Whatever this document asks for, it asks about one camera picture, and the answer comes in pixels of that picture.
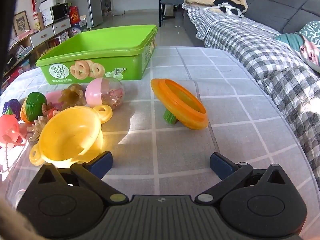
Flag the toy corn with green husk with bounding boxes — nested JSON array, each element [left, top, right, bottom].
[[20, 92, 47, 123]]

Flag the pink clear capsule ball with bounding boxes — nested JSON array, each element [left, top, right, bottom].
[[85, 77, 125, 110]]

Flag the brown octopus toy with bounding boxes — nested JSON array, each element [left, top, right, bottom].
[[59, 84, 87, 110]]

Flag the silver refrigerator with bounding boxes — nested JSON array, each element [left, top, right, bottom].
[[85, 0, 104, 28]]

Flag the red gift box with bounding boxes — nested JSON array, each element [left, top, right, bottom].
[[69, 5, 81, 26]]

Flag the yellow toy pot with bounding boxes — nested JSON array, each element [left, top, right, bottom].
[[29, 105, 113, 169]]

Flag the pink toy slice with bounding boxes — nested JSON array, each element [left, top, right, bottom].
[[45, 91, 65, 104]]

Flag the grey checked tablecloth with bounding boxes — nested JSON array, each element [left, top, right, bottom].
[[0, 46, 320, 240]]

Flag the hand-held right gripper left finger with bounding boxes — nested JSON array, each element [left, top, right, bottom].
[[26, 151, 129, 204]]

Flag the green plastic box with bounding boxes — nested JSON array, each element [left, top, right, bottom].
[[35, 24, 158, 85]]

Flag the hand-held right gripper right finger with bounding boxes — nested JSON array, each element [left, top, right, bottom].
[[194, 152, 294, 204]]

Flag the framed cartoon picture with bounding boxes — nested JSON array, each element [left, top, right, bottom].
[[12, 10, 31, 37]]

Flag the grey sofa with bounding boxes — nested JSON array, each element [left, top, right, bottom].
[[184, 0, 320, 73]]

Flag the red toy crab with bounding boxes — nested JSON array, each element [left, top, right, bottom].
[[42, 104, 62, 119]]

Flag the grey white checked blanket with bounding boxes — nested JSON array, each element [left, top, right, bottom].
[[184, 4, 320, 173]]

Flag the dried starfish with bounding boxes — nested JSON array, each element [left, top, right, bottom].
[[26, 115, 49, 143]]

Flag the black and white garment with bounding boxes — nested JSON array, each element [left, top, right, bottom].
[[214, 0, 247, 18]]

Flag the white drawer cabinet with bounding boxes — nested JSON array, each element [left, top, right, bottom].
[[7, 17, 73, 63]]

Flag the teal patterned pillow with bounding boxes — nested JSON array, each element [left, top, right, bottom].
[[275, 21, 320, 73]]

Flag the pink toy with bead chain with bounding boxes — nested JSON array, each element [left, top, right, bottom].
[[0, 114, 27, 151]]

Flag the purple toy grapes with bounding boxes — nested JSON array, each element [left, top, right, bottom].
[[2, 99, 22, 119]]

